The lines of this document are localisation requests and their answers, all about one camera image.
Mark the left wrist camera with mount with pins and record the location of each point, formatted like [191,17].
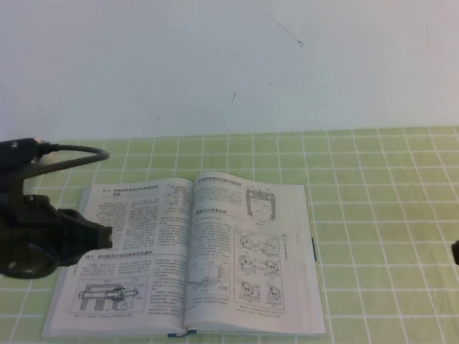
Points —
[18,148]

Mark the technical book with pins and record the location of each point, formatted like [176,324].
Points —
[215,251]

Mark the green checkered tablecloth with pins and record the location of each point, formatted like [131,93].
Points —
[376,197]

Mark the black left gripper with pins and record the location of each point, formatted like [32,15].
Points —
[36,229]

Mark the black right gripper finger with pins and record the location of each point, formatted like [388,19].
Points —
[455,252]

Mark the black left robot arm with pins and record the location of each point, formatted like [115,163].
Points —
[6,233]

